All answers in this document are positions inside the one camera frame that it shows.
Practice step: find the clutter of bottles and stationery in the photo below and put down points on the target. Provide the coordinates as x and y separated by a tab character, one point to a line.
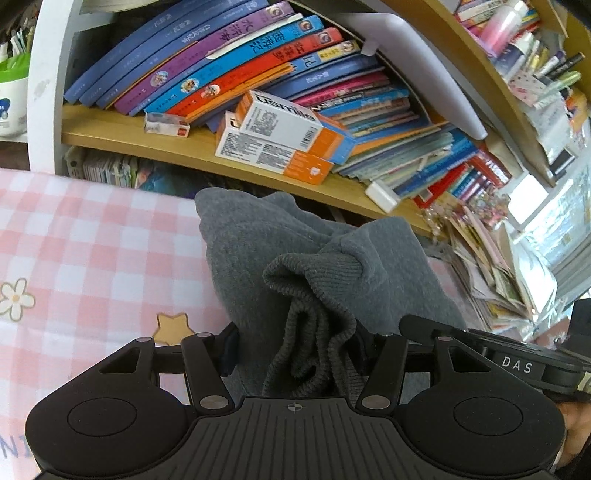
531	55

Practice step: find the white charger plug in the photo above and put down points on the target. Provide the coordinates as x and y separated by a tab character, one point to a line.
383	196

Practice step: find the white tub with green rim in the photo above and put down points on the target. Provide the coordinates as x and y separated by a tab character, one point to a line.
14	101

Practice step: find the pile of booklets and papers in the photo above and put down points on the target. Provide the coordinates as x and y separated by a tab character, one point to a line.
498	277

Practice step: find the orange white carton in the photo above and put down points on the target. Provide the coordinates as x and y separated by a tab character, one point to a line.
258	154
286	122

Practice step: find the row of leaning books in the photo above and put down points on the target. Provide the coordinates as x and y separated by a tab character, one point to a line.
207	60

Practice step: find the white flat board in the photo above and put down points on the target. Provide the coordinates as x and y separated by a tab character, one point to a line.
415	60

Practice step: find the grey sweatshirt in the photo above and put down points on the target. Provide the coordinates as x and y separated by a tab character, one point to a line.
286	240

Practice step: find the thick white-paged book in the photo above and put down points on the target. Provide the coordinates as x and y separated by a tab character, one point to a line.
115	5

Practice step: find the pink checked cartoon desk mat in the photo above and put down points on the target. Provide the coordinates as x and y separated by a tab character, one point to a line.
92	258

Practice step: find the bunch of pens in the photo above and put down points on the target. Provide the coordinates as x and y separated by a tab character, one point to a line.
16	44

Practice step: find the person's right hand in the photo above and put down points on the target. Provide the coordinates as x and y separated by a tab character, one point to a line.
573	424

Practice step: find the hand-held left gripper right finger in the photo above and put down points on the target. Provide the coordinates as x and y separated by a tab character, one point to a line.
392	364

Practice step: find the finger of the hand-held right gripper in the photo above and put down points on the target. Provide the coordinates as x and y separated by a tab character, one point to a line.
429	328

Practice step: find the small white red box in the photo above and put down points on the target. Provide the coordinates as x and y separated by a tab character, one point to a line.
166	124

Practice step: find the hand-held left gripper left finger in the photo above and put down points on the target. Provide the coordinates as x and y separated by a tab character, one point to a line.
228	353

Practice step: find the white and wooden bookshelf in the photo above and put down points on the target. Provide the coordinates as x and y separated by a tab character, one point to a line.
44	115

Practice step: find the row of colourful thin booklets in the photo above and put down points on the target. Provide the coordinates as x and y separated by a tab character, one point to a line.
115	168

